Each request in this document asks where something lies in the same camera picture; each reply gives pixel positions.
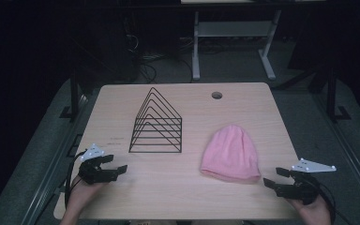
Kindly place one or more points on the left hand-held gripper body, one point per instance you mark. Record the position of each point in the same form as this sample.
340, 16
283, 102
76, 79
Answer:
91, 173

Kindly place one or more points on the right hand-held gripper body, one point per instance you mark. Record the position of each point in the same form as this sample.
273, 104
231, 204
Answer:
300, 189

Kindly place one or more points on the pink knit beanie hat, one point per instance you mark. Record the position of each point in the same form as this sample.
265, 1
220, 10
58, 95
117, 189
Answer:
231, 154

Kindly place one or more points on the person's left hand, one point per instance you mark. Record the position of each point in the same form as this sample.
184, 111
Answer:
82, 195

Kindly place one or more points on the person's right hand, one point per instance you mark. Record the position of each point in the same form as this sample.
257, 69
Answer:
314, 212

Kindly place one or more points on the black metal stand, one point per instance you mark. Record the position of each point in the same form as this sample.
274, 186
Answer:
332, 93
74, 93

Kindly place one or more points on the grey metal floor rail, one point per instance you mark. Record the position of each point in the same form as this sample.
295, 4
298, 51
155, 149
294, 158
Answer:
53, 165
350, 150

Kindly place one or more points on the white metal table frame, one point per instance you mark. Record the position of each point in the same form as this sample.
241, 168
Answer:
231, 28

